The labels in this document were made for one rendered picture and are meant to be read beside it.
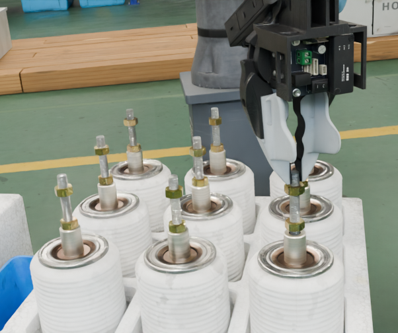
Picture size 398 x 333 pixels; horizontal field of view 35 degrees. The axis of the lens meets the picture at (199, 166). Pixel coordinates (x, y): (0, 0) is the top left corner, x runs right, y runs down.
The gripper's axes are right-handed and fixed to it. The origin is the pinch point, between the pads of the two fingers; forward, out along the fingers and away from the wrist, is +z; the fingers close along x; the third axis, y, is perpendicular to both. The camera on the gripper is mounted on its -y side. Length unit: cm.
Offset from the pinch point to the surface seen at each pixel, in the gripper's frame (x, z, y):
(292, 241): -0.8, 7.1, 1.6
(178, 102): 31, 35, -152
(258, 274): -4.4, 10.0, 1.4
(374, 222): 39, 35, -45
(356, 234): 15.2, 16.8, -12.8
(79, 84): 4, 34, -195
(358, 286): 8.9, 16.8, -2.1
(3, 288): -30, 25, -35
